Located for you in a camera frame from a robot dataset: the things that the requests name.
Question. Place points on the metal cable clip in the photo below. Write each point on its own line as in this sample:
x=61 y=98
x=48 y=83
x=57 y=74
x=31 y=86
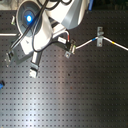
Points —
x=100 y=34

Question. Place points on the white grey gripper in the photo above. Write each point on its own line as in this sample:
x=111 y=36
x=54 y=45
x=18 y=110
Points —
x=28 y=53

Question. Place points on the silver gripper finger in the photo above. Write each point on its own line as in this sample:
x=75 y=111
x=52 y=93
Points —
x=68 y=46

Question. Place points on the metal bracket lower left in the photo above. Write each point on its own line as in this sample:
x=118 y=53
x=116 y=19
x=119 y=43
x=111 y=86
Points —
x=8 y=59

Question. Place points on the small metal clip left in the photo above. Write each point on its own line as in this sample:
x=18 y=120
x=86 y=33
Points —
x=13 y=21

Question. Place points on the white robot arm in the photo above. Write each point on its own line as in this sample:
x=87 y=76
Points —
x=41 y=24

